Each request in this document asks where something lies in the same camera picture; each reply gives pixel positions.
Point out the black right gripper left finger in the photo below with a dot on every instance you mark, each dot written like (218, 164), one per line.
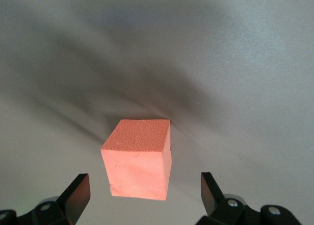
(73, 200)

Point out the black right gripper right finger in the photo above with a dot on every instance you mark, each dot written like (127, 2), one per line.
(211, 195)

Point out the orange foam cube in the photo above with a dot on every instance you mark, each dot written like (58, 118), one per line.
(137, 161)

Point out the brown table cover mat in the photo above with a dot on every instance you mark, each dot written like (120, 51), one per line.
(245, 63)

